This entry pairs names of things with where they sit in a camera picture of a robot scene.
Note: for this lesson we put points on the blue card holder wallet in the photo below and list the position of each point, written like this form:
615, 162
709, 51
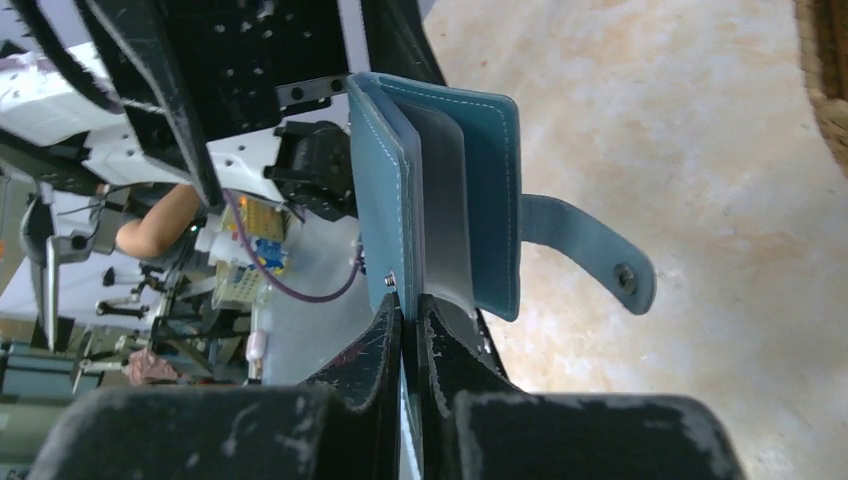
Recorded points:
441, 210

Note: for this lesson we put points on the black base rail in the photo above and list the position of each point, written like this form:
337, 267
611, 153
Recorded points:
249, 64

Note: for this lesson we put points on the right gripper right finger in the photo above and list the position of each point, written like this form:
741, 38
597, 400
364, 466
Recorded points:
452, 381

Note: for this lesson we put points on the woven brown divided tray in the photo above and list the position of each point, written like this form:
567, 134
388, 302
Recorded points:
822, 32

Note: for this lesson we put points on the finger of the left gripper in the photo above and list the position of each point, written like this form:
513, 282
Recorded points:
136, 29

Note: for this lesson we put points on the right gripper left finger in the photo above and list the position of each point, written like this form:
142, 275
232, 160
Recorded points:
353, 405

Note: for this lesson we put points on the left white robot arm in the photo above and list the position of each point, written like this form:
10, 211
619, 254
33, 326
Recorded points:
53, 133

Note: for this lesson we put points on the person forearm in background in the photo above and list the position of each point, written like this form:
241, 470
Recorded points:
152, 235

